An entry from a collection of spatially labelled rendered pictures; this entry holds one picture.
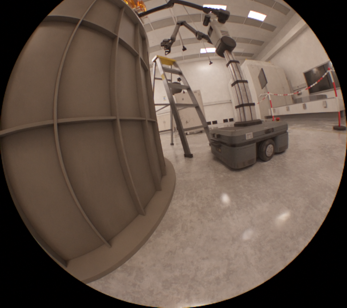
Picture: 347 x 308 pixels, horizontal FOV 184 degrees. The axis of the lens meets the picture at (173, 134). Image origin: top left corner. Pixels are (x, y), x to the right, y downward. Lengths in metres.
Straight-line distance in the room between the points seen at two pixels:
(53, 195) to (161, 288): 0.33
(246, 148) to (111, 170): 0.68
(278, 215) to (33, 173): 0.69
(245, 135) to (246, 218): 0.45
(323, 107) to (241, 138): 3.32
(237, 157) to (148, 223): 0.57
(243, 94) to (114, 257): 1.15
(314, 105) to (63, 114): 4.08
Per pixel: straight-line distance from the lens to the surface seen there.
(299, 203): 0.55
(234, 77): 1.04
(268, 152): 0.86
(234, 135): 0.66
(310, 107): 3.93
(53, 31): 0.50
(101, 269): 0.40
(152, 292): 0.35
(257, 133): 0.75
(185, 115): 3.71
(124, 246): 0.40
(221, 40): 1.16
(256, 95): 5.47
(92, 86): 0.37
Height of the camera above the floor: 0.34
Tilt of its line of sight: 4 degrees down
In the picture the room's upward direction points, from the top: 10 degrees counter-clockwise
